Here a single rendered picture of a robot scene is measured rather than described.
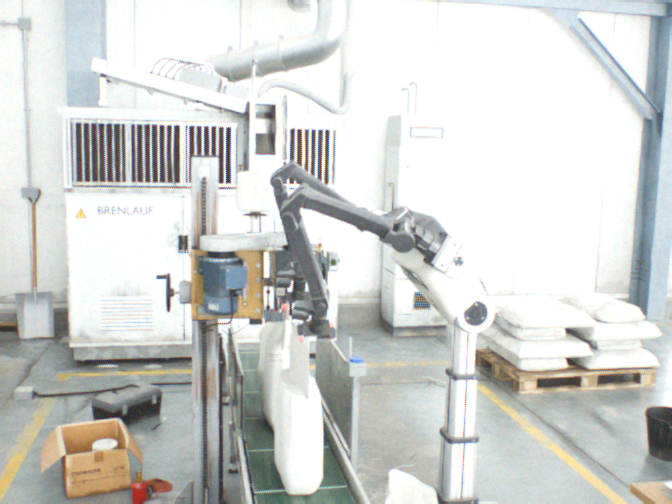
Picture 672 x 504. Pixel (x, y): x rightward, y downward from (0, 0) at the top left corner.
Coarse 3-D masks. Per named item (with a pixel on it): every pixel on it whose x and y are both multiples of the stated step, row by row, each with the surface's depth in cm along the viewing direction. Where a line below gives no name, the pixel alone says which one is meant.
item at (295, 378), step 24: (288, 384) 301; (312, 384) 301; (288, 408) 290; (312, 408) 288; (288, 432) 290; (312, 432) 289; (288, 456) 290; (312, 456) 290; (288, 480) 292; (312, 480) 292
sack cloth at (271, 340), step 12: (276, 324) 366; (288, 324) 381; (264, 336) 373; (276, 336) 356; (288, 336) 353; (264, 348) 364; (276, 348) 355; (288, 348) 357; (264, 360) 361; (276, 360) 357; (288, 360) 358; (264, 372) 362; (276, 372) 359; (264, 384) 362; (276, 384) 360; (264, 396) 363; (264, 408) 365
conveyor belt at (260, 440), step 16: (240, 352) 502; (256, 352) 503; (256, 368) 466; (256, 384) 434; (256, 400) 406; (256, 416) 381; (256, 432) 360; (272, 432) 360; (256, 448) 340; (272, 448) 341; (256, 464) 323; (272, 464) 323; (336, 464) 325; (256, 480) 307; (272, 480) 307; (336, 480) 309; (256, 496) 292; (272, 496) 293; (288, 496) 293; (304, 496) 294; (320, 496) 294; (336, 496) 294
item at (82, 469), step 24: (72, 432) 399; (96, 432) 405; (120, 432) 401; (48, 456) 369; (72, 456) 360; (96, 456) 365; (120, 456) 372; (72, 480) 362; (96, 480) 367; (120, 480) 372
